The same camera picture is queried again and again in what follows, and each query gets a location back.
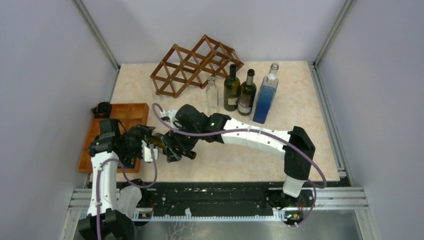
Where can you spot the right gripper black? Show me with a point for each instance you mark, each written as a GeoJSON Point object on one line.
{"type": "Point", "coordinates": [170, 140]}

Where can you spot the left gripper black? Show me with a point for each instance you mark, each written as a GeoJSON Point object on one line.
{"type": "Point", "coordinates": [145, 131]}

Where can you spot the dark green wine bottle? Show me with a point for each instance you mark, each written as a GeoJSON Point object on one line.
{"type": "Point", "coordinates": [159, 144]}

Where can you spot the small clear glass bottle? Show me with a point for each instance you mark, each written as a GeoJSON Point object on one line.
{"type": "Point", "coordinates": [212, 96]}

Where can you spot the white label wine bottle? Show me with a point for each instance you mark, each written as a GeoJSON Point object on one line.
{"type": "Point", "coordinates": [231, 89]}

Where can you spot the brown label wine bottle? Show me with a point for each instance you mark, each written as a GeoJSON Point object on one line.
{"type": "Point", "coordinates": [248, 91]}

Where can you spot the blue square glass bottle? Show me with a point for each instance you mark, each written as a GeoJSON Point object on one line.
{"type": "Point", "coordinates": [265, 98]}

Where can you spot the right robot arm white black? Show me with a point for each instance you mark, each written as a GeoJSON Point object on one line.
{"type": "Point", "coordinates": [294, 146]}

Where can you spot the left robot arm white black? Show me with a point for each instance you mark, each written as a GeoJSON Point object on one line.
{"type": "Point", "coordinates": [107, 214]}

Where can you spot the brown wooden wine rack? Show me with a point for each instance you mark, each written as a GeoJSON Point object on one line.
{"type": "Point", "coordinates": [182, 67]}

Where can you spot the orange wooden tray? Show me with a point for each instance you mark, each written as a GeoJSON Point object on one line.
{"type": "Point", "coordinates": [130, 114]}

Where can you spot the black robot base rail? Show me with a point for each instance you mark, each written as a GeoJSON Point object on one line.
{"type": "Point", "coordinates": [221, 199]}

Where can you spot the white toothed cable strip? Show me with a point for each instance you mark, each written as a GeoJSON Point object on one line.
{"type": "Point", "coordinates": [276, 216]}

